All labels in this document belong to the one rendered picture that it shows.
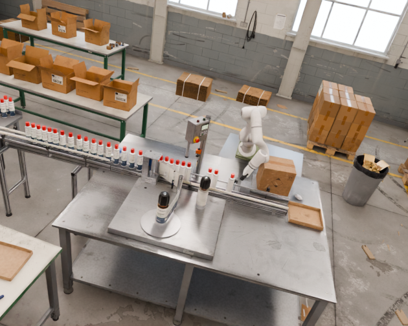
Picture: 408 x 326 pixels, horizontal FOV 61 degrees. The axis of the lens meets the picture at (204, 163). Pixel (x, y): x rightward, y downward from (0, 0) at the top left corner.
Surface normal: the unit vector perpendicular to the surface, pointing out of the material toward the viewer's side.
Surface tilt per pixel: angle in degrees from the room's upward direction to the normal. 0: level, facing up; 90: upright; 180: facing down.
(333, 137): 87
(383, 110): 90
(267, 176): 90
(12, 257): 0
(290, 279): 0
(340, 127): 90
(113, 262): 1
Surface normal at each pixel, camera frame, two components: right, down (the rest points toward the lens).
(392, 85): -0.29, 0.49
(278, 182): -0.08, 0.54
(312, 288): 0.17, -0.82
